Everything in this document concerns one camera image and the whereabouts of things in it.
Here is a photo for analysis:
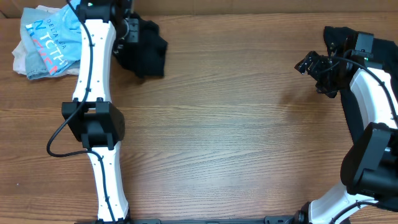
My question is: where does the black t-shirt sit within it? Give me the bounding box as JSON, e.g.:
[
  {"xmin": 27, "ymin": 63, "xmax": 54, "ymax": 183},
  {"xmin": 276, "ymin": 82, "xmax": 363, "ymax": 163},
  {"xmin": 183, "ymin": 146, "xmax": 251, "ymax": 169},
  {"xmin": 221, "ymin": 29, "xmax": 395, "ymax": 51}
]
[{"xmin": 113, "ymin": 13, "xmax": 168, "ymax": 78}]

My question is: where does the light blue printed t-shirt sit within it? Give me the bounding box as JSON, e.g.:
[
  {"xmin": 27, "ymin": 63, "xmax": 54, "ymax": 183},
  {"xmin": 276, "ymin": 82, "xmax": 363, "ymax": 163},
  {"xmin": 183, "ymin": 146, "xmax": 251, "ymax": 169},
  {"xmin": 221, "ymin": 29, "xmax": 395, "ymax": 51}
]
[{"xmin": 24, "ymin": 0, "xmax": 81, "ymax": 76}]

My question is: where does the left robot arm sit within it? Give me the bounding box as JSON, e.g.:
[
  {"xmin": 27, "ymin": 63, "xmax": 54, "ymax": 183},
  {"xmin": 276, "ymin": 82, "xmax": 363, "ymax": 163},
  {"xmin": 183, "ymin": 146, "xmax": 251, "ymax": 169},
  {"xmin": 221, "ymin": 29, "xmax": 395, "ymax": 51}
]
[{"xmin": 62, "ymin": 1, "xmax": 132, "ymax": 223}]

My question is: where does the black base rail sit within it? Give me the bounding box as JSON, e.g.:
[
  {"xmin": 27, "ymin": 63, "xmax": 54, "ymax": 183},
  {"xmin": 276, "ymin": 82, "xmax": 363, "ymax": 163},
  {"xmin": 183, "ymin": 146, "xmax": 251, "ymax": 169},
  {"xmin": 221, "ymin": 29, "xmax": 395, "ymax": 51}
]
[{"xmin": 131, "ymin": 215, "xmax": 294, "ymax": 224}]

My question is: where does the grey-blue folded garment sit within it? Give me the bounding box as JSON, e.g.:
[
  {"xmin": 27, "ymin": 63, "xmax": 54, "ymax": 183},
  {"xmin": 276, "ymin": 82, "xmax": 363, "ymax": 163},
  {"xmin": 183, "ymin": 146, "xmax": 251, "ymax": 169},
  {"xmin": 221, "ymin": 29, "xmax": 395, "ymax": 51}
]
[{"xmin": 20, "ymin": 7, "xmax": 81, "ymax": 81}]

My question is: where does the black clothes pile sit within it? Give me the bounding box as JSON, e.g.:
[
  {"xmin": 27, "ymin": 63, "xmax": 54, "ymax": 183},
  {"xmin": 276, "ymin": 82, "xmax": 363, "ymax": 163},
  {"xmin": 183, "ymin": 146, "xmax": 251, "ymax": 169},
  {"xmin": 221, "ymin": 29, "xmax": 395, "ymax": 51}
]
[{"xmin": 323, "ymin": 26, "xmax": 397, "ymax": 143}]

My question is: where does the pale pink folded garment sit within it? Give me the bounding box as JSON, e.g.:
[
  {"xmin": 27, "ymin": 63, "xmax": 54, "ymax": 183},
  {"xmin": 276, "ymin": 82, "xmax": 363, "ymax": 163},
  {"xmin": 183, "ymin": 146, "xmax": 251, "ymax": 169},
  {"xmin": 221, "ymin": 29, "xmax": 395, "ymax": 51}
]
[{"xmin": 12, "ymin": 5, "xmax": 80, "ymax": 77}]

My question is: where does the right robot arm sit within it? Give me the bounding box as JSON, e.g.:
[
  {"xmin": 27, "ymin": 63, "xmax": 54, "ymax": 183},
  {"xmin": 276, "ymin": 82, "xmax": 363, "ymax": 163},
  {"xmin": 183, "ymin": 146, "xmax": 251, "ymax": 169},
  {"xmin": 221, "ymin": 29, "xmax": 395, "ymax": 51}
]
[{"xmin": 289, "ymin": 26, "xmax": 397, "ymax": 223}]

